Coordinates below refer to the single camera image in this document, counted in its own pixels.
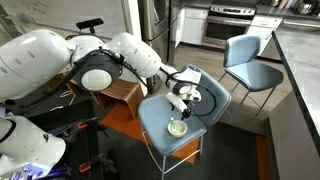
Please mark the orange and black clamp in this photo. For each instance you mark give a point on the orange and black clamp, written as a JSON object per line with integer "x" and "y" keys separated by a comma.
{"x": 89, "y": 165}
{"x": 82, "y": 125}

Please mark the black stereo camera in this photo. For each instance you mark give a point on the black stereo camera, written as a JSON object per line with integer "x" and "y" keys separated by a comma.
{"x": 89, "y": 23}

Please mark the blue padded chair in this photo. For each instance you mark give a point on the blue padded chair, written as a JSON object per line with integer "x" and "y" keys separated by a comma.
{"x": 253, "y": 73}
{"x": 153, "y": 116}

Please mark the wall whiteboard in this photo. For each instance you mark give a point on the wall whiteboard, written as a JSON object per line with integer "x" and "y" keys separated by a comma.
{"x": 66, "y": 13}

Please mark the steel kettle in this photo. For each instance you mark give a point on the steel kettle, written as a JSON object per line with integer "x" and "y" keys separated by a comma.
{"x": 305, "y": 7}

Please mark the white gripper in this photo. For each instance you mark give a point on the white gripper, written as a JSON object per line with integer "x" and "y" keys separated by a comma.
{"x": 177, "y": 101}

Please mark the stainless steel fridge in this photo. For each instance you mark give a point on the stainless steel fridge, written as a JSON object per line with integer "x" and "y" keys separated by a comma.
{"x": 156, "y": 23}

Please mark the white bowl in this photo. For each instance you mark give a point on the white bowl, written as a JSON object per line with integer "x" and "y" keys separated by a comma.
{"x": 180, "y": 131}

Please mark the white drawer cabinet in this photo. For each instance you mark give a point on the white drawer cabinet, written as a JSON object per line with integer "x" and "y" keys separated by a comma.
{"x": 265, "y": 23}

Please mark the white cabinet door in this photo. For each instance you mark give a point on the white cabinet door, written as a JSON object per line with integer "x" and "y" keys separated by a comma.
{"x": 194, "y": 26}

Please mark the black robot stand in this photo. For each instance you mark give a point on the black robot stand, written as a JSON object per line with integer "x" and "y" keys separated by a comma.
{"x": 76, "y": 146}

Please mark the grey island counter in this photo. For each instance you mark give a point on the grey island counter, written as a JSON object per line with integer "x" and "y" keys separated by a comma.
{"x": 300, "y": 83}

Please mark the wooden stool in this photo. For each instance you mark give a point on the wooden stool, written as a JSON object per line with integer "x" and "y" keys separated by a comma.
{"x": 121, "y": 95}

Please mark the stainless steel oven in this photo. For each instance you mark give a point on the stainless steel oven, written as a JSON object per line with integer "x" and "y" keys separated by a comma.
{"x": 226, "y": 29}

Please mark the green marker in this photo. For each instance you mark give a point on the green marker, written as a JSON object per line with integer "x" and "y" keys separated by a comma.
{"x": 172, "y": 124}

